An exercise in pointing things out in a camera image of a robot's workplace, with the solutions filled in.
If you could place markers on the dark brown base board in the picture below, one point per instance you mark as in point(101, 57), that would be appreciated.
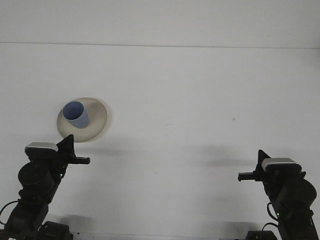
point(2, 235)

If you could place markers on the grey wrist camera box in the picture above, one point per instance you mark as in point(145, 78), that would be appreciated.
point(280, 163)
point(41, 145)

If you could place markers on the pale round plate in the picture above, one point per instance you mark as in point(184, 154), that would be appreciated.
point(96, 120)

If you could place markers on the pale blue cup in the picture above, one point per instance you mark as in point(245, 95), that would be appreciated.
point(81, 120)

